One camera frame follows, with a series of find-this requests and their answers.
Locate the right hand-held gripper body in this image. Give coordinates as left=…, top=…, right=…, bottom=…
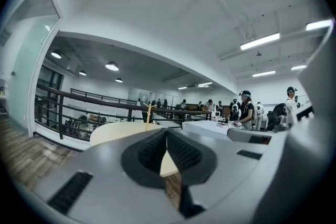
left=236, top=17, right=336, bottom=224

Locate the wooden mug tree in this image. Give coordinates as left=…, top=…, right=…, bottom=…
left=142, top=102, right=158, bottom=124

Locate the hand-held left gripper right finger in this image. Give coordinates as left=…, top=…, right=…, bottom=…
left=166, top=127, right=279, bottom=224

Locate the white checkered tablecloth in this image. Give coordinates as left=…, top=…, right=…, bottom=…
left=182, top=120, right=238, bottom=141

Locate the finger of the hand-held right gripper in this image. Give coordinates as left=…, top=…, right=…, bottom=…
left=227, top=127, right=276, bottom=145

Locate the frosted glass partition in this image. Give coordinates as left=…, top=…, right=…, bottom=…
left=0, top=0, right=64, bottom=137

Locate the black metal railing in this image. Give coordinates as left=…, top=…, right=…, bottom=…
left=34, top=82, right=212, bottom=140

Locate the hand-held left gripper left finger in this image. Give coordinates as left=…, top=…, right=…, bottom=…
left=15, top=127, right=169, bottom=224

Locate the black office chair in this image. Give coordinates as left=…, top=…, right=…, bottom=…
left=266, top=102, right=287, bottom=132

